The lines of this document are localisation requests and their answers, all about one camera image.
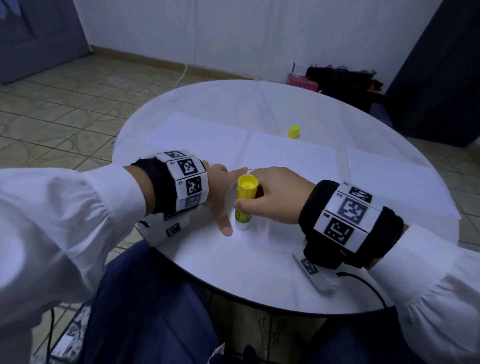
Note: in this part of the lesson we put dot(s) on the white tissue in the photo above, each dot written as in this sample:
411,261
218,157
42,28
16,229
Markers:
216,354

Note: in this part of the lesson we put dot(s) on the blue suitcase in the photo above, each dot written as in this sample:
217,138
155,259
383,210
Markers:
382,112

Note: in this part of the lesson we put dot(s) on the yellow glue stick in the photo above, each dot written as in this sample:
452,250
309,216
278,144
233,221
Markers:
246,187

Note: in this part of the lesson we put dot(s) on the person's right forearm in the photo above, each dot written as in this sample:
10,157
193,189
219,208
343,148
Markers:
435,292

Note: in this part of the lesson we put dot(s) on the grey door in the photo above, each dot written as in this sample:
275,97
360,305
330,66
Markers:
37,37

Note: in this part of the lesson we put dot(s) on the black phone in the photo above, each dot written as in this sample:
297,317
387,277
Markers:
69,337

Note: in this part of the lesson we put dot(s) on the person's left forearm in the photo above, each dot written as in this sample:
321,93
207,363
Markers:
60,232

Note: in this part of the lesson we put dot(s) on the black bag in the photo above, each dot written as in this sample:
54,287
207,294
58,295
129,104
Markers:
345,84

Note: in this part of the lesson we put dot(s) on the black left wristband with markers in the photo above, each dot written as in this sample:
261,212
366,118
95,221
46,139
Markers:
176,184

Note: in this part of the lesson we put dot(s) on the yellow glue stick cap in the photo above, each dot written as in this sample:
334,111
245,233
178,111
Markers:
294,132

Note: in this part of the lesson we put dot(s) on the person's legs in blue jeans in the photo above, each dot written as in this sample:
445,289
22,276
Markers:
142,315

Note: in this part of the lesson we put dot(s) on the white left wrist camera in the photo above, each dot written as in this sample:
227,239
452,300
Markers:
161,229

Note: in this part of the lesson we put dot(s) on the blue hanging cloth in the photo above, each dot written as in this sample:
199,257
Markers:
9,7

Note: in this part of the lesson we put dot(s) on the pink box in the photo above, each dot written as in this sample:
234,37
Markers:
301,82

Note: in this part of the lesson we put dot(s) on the black right wristband with markers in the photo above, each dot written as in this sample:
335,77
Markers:
349,221

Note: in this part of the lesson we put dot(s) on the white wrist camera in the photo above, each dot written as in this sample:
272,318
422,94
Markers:
315,274
161,229

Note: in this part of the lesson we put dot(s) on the black wardrobe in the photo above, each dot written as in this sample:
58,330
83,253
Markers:
442,67

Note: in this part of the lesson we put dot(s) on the person's left hand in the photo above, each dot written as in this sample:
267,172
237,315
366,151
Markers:
219,186

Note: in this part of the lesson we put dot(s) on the single white paper sheet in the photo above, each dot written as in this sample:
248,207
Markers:
296,154
262,244

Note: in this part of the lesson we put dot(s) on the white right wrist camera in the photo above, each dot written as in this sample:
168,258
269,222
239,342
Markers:
315,274

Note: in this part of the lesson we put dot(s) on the black wristband with markers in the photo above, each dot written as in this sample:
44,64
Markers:
176,184
349,221

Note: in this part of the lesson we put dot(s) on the white paper stack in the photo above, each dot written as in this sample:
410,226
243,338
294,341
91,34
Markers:
397,184
195,139

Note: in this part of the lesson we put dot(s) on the person's right hand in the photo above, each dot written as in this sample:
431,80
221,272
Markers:
281,195

